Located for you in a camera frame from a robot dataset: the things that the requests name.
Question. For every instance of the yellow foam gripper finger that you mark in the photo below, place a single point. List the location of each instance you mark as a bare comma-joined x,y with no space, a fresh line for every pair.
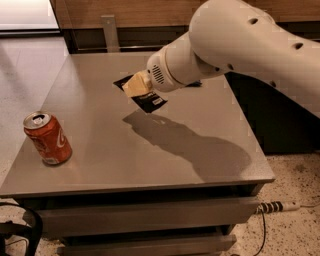
139,84

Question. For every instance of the red coke can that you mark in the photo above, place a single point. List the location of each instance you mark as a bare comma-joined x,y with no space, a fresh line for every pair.
48,137

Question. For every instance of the grey lower drawer front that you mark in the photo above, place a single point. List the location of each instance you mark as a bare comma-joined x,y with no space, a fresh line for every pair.
185,246

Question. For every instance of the grey upper drawer front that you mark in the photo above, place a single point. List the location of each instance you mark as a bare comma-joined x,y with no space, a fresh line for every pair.
87,220

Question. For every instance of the blue rxbar wrapper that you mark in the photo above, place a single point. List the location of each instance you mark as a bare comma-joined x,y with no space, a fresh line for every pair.
195,84

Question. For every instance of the white power strip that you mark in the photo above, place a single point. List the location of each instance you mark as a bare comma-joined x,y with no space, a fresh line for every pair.
276,206

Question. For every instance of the black rxbar chocolate wrapper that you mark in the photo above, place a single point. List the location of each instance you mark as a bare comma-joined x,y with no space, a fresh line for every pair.
148,102

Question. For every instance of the grey drawer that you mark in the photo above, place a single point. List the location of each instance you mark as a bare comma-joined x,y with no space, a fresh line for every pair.
185,246
87,220

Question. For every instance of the black chair edge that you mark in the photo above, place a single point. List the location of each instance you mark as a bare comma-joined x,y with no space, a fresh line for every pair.
31,234

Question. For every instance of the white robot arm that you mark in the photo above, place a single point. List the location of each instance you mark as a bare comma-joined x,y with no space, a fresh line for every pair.
233,36

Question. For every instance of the left metal bracket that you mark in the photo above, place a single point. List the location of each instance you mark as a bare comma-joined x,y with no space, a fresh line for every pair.
110,33

